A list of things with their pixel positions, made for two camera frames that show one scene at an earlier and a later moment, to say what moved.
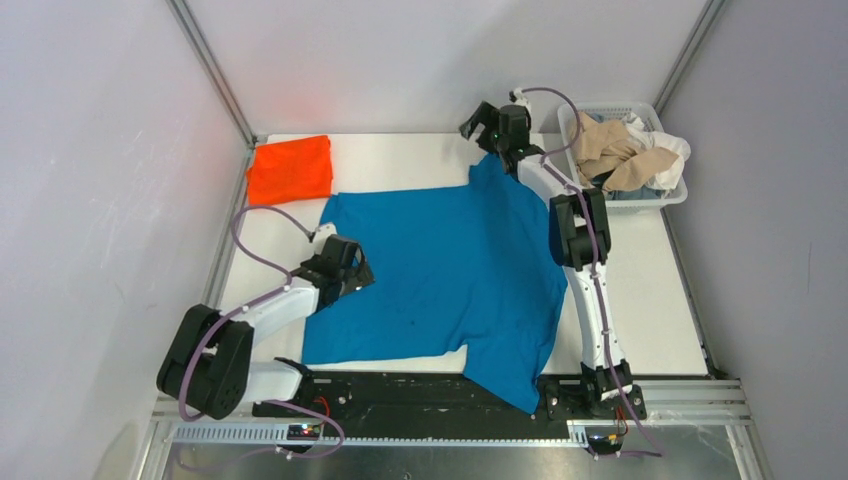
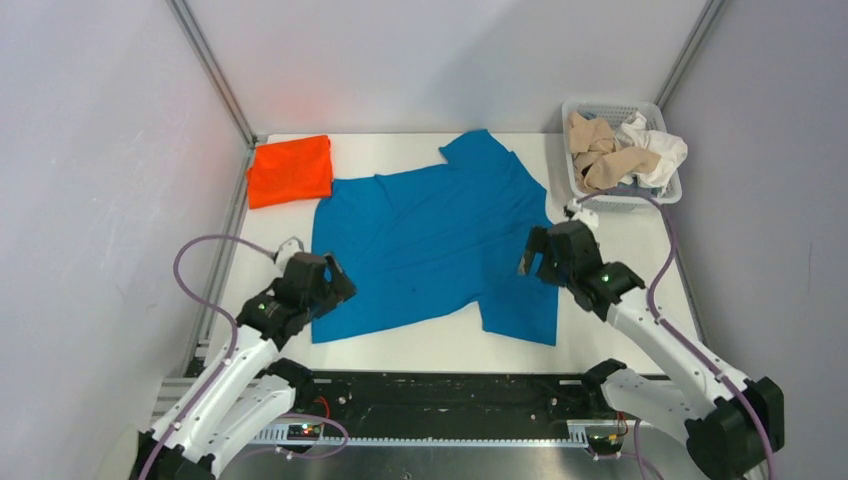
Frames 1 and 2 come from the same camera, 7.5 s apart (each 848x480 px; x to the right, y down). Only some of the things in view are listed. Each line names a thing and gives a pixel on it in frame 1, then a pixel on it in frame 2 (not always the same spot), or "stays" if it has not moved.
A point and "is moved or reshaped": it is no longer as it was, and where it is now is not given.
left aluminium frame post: x=214 y=71 stays
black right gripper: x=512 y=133 to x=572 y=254
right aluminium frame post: x=692 y=47 stays
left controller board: x=303 y=432 stays
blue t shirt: x=473 y=267 is moved or reshaped
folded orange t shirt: x=291 y=170 stays
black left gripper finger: x=489 y=116 to x=536 y=244
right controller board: x=605 y=445 stays
